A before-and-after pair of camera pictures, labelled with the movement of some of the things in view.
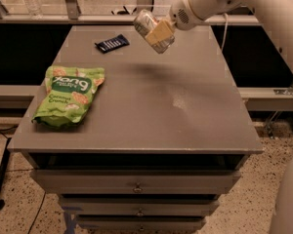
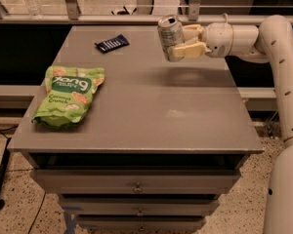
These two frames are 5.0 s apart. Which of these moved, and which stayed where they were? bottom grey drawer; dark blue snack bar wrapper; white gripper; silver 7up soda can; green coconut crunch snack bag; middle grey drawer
Moved: silver 7up soda can; white gripper
Stayed: middle grey drawer; green coconut crunch snack bag; bottom grey drawer; dark blue snack bar wrapper
